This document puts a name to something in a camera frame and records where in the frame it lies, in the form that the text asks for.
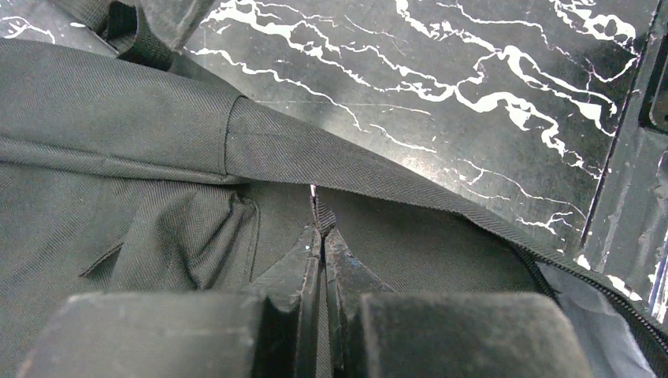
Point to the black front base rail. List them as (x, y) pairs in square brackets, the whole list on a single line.
[(625, 238)]

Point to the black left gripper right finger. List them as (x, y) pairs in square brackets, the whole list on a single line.
[(378, 332)]

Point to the black backpack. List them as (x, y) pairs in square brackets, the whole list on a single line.
[(142, 173)]

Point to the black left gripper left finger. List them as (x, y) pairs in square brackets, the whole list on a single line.
[(267, 329)]

